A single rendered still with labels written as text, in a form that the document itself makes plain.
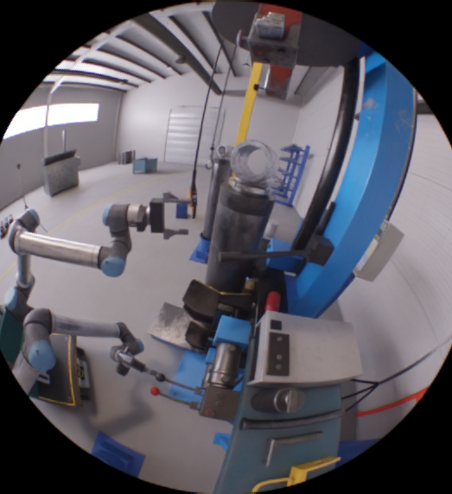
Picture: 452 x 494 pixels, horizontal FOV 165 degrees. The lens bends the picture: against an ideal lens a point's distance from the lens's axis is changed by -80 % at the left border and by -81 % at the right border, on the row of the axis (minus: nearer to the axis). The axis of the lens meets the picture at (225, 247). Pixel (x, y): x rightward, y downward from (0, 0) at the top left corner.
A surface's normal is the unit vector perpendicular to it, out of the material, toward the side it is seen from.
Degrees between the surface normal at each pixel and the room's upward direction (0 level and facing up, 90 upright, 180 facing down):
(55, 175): 90
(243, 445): 0
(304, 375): 0
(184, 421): 0
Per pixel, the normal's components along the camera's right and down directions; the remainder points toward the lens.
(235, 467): 0.18, -0.80
